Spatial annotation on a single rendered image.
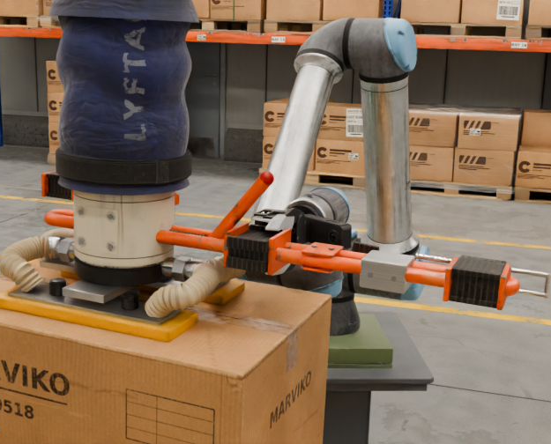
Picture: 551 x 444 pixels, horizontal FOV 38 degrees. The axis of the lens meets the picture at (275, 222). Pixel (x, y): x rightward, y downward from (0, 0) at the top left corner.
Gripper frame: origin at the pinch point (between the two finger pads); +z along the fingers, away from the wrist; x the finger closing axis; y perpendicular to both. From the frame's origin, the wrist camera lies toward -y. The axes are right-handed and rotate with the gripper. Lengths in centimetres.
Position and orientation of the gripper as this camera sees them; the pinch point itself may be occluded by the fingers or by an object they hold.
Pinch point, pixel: (273, 249)
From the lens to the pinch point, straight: 128.4
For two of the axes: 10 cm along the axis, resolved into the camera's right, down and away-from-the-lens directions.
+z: -3.7, 2.0, -9.1
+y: -9.3, -1.1, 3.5
